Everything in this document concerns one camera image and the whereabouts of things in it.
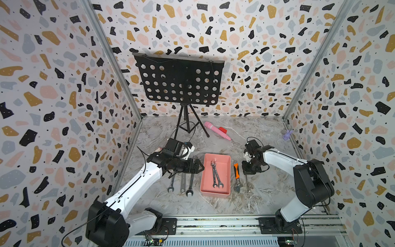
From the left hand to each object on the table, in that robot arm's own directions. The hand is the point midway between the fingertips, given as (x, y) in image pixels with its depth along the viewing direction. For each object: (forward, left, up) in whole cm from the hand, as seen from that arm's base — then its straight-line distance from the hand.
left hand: (198, 167), depth 77 cm
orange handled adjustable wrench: (-4, -22, -17) cm, 28 cm away
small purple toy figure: (+29, -61, -13) cm, 68 cm away
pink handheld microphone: (+37, -12, -15) cm, 42 cm away
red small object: (+37, -17, -15) cm, 43 cm away
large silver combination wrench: (-5, +5, -18) cm, 20 cm away
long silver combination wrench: (-2, +9, -16) cm, 18 cm away
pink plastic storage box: (+10, -15, -15) cm, 23 cm away
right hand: (+4, -27, -15) cm, 31 cm away
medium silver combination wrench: (-4, +16, -17) cm, 24 cm away
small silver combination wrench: (+4, -10, -15) cm, 19 cm away
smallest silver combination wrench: (-5, -28, -16) cm, 32 cm away
